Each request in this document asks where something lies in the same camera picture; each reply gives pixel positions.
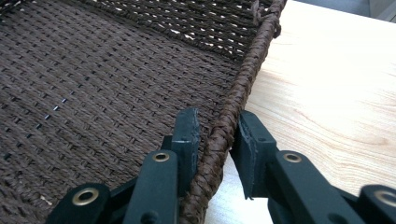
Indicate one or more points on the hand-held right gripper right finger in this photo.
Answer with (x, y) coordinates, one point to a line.
(263, 168)

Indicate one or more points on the brown woven basket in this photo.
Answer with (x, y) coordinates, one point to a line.
(109, 93)

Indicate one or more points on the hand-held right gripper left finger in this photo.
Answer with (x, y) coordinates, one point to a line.
(183, 161)

